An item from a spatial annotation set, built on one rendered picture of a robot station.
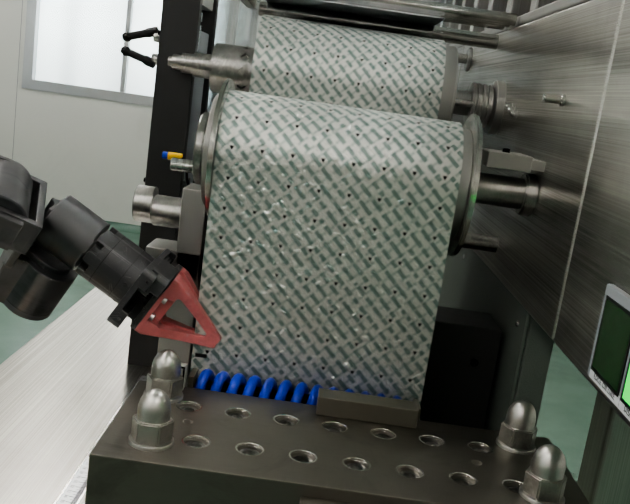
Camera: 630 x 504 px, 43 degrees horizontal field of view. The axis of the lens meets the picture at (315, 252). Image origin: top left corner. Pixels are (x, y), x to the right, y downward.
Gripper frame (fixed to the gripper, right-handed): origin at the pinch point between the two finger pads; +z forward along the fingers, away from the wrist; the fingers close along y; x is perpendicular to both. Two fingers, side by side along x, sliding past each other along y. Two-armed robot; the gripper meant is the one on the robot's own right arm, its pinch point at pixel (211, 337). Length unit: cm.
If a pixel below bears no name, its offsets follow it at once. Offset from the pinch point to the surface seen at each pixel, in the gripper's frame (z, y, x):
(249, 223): -4.0, 0.3, 11.6
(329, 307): 7.3, 0.3, 9.8
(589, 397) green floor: 192, -309, -12
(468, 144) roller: 8.1, -2.3, 30.6
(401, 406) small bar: 17.6, 5.9, 7.7
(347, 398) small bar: 13.2, 5.8, 5.2
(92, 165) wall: -121, -556, -137
